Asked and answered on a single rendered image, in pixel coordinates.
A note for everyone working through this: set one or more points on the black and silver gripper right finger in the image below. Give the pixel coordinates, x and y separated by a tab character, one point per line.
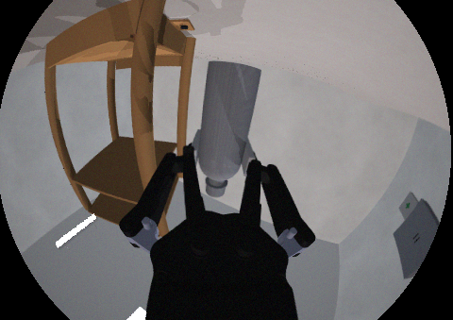
293	234

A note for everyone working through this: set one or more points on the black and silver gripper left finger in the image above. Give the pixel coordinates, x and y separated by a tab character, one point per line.
140	225

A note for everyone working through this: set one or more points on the grey bottle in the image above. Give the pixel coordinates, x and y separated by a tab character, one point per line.
229	100

